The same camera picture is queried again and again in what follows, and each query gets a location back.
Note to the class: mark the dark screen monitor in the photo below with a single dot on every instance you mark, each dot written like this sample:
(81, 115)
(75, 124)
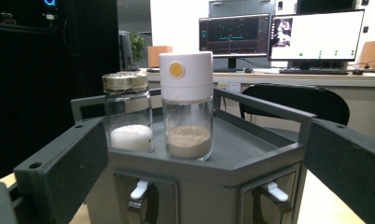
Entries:
(233, 34)

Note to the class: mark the black curtain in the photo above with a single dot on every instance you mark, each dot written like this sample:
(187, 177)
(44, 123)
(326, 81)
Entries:
(36, 77)

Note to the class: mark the brown wooden box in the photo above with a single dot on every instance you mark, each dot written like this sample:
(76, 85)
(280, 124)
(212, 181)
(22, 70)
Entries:
(159, 56)

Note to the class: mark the brown wooden board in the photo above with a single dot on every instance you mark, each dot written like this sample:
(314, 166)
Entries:
(373, 53)

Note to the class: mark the white wall socket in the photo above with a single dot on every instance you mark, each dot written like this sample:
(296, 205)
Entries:
(230, 87)

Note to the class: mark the black folding chair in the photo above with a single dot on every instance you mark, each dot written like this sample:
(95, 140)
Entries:
(300, 101)

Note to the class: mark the side-on black monitor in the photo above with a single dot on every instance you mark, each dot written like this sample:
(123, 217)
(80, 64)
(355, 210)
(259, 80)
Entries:
(125, 49)

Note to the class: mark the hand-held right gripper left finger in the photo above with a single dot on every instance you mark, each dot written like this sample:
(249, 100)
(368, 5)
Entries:
(64, 168)

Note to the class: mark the white screen monitor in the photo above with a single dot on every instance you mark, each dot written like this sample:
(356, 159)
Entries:
(319, 34)

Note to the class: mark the green potted plant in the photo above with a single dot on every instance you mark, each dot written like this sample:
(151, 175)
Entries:
(136, 45)

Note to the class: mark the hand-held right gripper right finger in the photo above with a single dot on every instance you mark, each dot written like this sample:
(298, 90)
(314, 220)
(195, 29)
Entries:
(347, 168)

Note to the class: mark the metal lid glass jar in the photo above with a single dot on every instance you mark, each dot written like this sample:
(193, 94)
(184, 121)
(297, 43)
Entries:
(128, 109)

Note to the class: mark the beige desk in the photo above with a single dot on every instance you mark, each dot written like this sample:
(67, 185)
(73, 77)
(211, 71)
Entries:
(300, 80)

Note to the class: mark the black computer mouse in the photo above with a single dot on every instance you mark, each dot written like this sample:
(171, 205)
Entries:
(358, 72)

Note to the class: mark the black keyboard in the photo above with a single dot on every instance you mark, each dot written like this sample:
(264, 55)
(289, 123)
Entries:
(313, 71)

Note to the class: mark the white lid glass jar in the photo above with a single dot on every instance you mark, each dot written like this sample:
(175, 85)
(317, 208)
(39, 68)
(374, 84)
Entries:
(186, 93)

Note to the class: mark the dark grey corner rack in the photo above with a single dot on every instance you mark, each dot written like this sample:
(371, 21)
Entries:
(238, 146)

